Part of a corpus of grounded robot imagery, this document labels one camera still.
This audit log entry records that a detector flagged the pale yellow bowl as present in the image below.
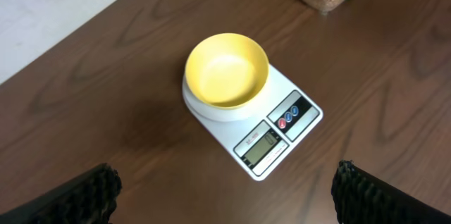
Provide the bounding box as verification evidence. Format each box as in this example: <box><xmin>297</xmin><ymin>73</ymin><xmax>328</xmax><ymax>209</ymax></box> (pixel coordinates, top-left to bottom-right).
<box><xmin>185</xmin><ymin>33</ymin><xmax>270</xmax><ymax>109</ymax></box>

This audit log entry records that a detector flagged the white digital kitchen scale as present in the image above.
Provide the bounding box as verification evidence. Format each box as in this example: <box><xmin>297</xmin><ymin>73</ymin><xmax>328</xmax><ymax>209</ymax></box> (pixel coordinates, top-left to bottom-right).
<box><xmin>182</xmin><ymin>66</ymin><xmax>323</xmax><ymax>181</ymax></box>

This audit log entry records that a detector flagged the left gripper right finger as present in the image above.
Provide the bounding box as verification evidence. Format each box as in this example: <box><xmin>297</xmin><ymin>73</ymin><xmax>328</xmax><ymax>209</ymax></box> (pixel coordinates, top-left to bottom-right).
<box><xmin>331</xmin><ymin>160</ymin><xmax>450</xmax><ymax>224</ymax></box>

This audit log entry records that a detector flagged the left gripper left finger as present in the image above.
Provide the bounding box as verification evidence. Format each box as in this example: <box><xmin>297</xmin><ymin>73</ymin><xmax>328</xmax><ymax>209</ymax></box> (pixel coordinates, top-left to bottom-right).
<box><xmin>1</xmin><ymin>163</ymin><xmax>122</xmax><ymax>224</ymax></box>

